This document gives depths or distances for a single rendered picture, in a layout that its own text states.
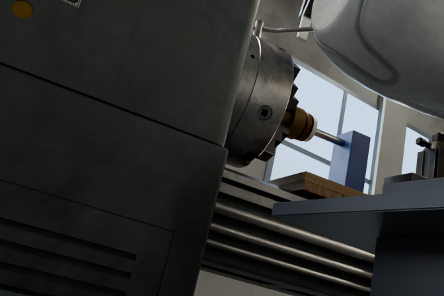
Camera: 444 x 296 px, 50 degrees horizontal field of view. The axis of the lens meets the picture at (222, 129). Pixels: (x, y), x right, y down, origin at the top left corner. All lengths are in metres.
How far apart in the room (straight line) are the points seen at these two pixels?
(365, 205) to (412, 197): 0.06
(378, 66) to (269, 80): 0.52
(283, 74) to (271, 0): 2.94
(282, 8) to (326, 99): 0.82
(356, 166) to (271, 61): 0.38
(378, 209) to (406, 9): 0.20
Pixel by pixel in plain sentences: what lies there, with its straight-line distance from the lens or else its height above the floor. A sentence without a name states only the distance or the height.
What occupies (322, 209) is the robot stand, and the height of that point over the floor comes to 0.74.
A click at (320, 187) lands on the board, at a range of 1.03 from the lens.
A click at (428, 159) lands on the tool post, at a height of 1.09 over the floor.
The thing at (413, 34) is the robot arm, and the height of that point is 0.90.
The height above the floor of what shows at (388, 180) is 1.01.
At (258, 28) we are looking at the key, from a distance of 1.29.
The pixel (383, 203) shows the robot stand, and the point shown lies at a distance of 0.52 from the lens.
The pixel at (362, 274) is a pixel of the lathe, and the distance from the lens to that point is 1.11.
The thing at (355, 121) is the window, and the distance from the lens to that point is 4.24.
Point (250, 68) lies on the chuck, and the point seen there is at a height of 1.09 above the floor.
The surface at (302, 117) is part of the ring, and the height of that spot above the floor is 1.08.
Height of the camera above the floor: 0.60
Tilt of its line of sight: 20 degrees up
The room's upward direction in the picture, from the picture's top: 14 degrees clockwise
